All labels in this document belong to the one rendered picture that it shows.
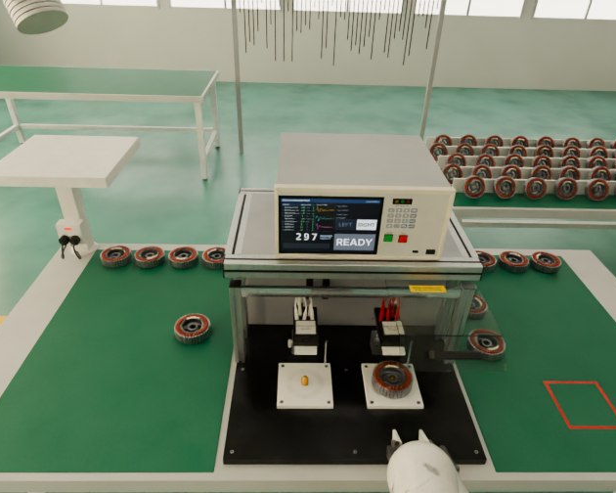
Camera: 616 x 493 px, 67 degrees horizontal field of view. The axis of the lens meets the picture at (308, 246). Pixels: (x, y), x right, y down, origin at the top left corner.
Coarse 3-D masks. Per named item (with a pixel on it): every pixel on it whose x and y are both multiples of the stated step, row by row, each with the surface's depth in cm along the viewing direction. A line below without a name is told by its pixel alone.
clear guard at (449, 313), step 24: (408, 288) 121; (456, 288) 121; (408, 312) 113; (432, 312) 113; (456, 312) 113; (480, 312) 114; (408, 336) 106; (432, 336) 106; (456, 336) 107; (480, 336) 107; (408, 360) 105; (432, 360) 105; (456, 360) 106; (480, 360) 106; (504, 360) 106
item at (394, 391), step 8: (376, 368) 130; (384, 368) 131; (392, 368) 131; (376, 376) 128; (400, 376) 131; (408, 376) 128; (376, 384) 126; (384, 384) 125; (392, 384) 126; (400, 384) 126; (408, 384) 126; (384, 392) 125; (392, 392) 124; (400, 392) 124; (408, 392) 126
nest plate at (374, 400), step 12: (372, 372) 134; (372, 384) 130; (372, 396) 126; (408, 396) 127; (420, 396) 127; (372, 408) 124; (384, 408) 124; (396, 408) 125; (408, 408) 125; (420, 408) 125
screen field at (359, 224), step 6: (336, 222) 116; (342, 222) 116; (348, 222) 116; (354, 222) 116; (360, 222) 116; (366, 222) 116; (372, 222) 116; (336, 228) 117; (342, 228) 117; (348, 228) 117; (354, 228) 117; (360, 228) 117; (366, 228) 117; (372, 228) 117
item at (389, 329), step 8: (376, 312) 138; (376, 320) 135; (384, 320) 135; (392, 320) 135; (376, 328) 134; (384, 328) 129; (392, 328) 129; (384, 336) 127; (392, 336) 127; (384, 344) 128; (392, 344) 128; (384, 352) 127; (392, 352) 127
